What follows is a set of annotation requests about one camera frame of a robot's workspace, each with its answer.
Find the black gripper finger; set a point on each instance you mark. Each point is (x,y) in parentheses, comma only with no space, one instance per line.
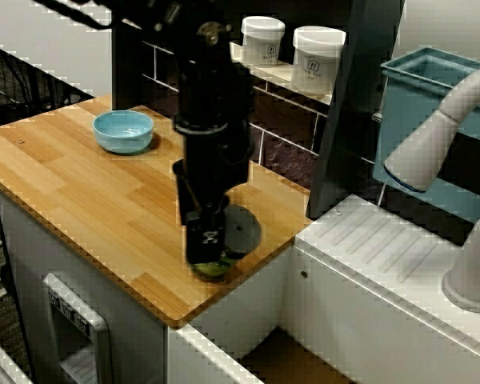
(204,244)

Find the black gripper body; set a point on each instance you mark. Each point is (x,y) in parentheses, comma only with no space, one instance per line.
(212,168)

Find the green pea can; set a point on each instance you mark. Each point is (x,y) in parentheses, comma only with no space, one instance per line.
(242,232)

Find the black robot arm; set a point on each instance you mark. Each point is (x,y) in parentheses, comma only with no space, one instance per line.
(208,72)

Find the dark tiled backsplash panel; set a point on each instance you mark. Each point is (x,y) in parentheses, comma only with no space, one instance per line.
(288,120)

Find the light blue bowl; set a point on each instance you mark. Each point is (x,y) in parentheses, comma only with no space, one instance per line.
(122,136)

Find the white jar with printed label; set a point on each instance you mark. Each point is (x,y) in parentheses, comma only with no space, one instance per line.
(318,60)
(262,44)

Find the grey dispenser panel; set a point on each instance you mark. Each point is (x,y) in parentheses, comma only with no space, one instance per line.
(102,340)

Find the dark grey upright panel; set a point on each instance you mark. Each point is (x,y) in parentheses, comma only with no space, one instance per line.
(356,100)

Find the white toy kitchen cabinet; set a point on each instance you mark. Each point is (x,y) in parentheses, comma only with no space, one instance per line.
(32,248)

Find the white toy sink unit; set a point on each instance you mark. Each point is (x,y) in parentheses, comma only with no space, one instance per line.
(384,320)

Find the teal blue box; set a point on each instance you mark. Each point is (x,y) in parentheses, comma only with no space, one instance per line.
(408,100)

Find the grey toy faucet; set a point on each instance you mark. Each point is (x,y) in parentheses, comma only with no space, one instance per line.
(420,156)

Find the white metal frame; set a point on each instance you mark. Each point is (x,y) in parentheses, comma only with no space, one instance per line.
(0,360)

